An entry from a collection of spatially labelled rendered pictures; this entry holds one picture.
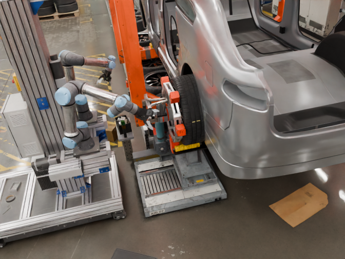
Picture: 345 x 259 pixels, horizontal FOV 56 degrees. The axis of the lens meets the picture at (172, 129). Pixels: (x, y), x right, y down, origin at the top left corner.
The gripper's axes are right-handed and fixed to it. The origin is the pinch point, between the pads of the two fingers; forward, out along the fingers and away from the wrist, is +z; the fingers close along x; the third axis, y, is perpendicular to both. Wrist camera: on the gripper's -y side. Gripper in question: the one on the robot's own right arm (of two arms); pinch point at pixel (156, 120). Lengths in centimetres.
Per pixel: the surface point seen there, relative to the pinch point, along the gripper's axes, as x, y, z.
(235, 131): -2, -58, 20
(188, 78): -55, 23, 35
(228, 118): -8, -54, 14
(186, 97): -34.6, 14.6, 31.9
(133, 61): -62, 75, 5
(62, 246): 121, 93, 13
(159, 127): -13, 63, 51
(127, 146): 8, 132, 66
